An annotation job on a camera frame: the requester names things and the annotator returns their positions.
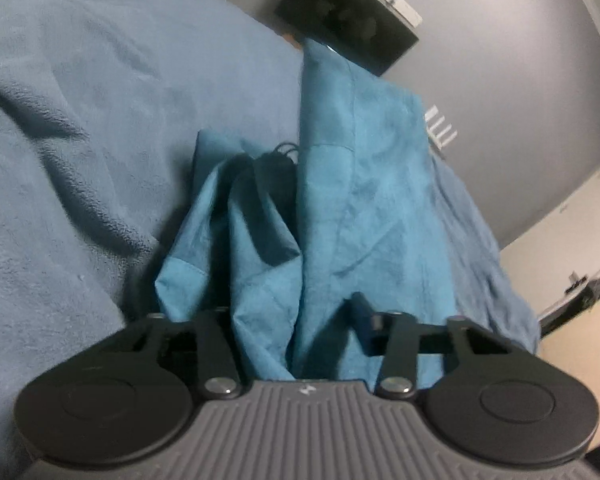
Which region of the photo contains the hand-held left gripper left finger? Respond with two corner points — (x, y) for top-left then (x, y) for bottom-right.
(122, 307), (244, 401)

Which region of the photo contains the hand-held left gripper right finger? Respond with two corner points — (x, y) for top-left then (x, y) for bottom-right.
(347, 291), (517, 401)

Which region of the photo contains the teal garment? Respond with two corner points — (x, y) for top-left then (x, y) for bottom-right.
(155, 39), (457, 382)

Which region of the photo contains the white ribbed rack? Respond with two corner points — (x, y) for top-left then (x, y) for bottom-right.
(424, 105), (459, 151)

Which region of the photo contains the white door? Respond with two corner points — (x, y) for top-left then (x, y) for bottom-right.
(499, 156), (600, 323)

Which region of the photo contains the light blue fleece blanket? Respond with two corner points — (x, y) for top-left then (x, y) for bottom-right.
(0, 0), (542, 467)

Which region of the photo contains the black flat screen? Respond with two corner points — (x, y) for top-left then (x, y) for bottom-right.
(274, 0), (421, 78)

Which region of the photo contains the white wall fixture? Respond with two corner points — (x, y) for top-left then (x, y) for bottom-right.
(374, 0), (424, 29)

